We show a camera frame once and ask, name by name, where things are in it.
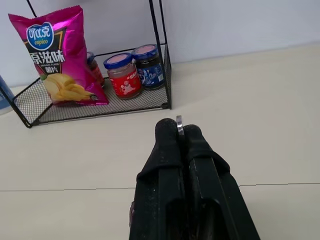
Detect red label jar blue lid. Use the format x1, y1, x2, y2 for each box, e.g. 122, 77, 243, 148
103, 52, 144, 101

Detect blue translucent container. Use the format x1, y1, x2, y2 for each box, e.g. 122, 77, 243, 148
0, 74, 16, 116

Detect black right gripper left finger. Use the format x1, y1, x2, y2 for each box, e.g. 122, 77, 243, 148
128, 118, 186, 240

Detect dark blue label jar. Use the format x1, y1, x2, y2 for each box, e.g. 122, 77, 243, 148
131, 44, 166, 91

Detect black wire mesh rack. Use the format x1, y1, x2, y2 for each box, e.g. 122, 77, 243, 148
12, 0, 173, 129

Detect magenta potato chips bag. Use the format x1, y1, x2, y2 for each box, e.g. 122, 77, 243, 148
7, 4, 110, 107

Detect silver metal spoon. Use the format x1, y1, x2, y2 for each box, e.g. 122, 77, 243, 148
175, 115, 187, 141

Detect red jar behind chips bag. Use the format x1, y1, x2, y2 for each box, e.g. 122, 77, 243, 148
86, 51, 105, 88

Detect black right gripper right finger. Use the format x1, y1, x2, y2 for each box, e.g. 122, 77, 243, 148
180, 124, 261, 240

